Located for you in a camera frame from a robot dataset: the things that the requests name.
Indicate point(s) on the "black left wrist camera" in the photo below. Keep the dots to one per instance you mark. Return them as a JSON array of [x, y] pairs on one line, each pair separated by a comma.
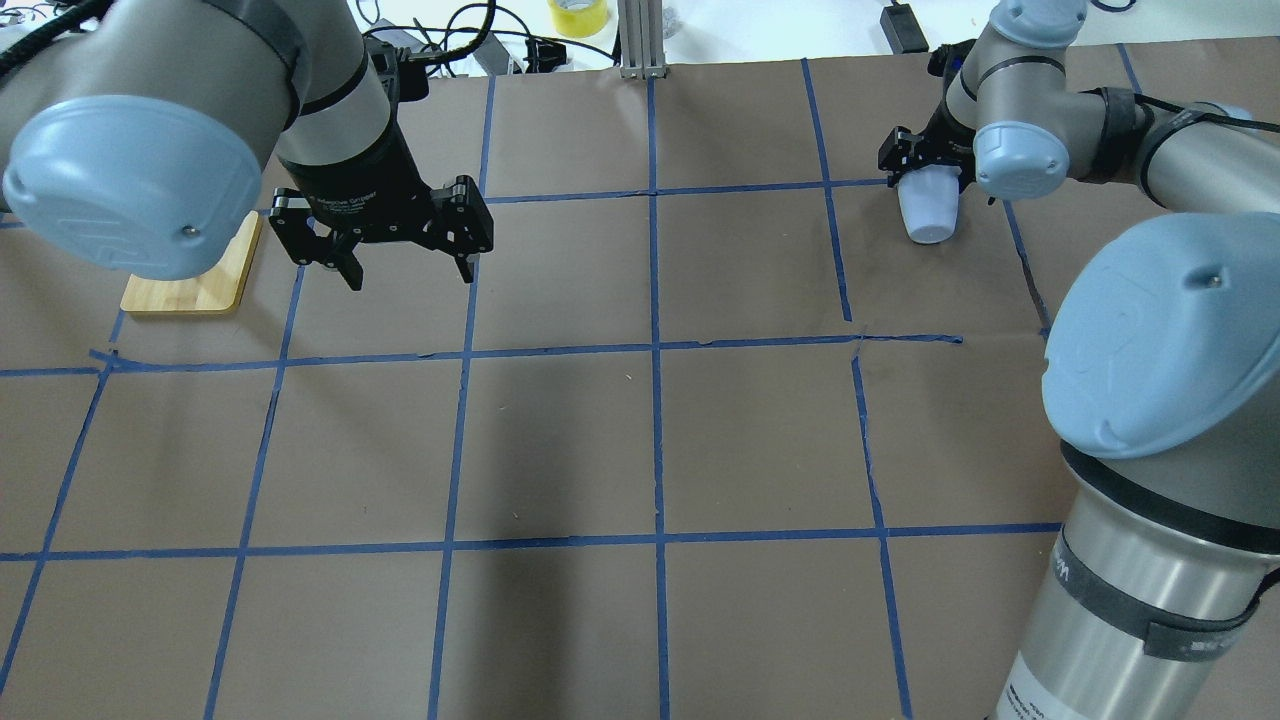
[[404, 77]]

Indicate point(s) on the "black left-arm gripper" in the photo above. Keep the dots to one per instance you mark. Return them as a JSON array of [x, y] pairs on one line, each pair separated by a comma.
[[362, 190]]

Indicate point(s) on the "aluminium frame post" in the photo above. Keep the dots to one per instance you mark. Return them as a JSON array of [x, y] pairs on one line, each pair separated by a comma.
[[640, 35]]

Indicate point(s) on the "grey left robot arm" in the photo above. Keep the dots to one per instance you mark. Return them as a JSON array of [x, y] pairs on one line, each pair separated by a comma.
[[136, 133]]

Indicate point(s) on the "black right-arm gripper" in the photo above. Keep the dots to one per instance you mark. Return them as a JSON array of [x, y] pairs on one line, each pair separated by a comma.
[[947, 146]]

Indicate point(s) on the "light blue plastic cup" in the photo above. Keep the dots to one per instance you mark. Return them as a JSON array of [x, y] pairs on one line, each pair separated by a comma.
[[929, 203]]

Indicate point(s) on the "yellow tape roll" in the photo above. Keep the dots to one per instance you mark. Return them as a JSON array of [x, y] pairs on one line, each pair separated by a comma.
[[578, 18]]

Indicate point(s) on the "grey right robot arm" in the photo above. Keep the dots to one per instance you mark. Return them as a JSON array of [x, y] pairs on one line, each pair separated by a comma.
[[1162, 364]]

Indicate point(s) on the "black power adapter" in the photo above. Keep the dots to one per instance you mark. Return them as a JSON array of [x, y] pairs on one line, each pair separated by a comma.
[[902, 29]]

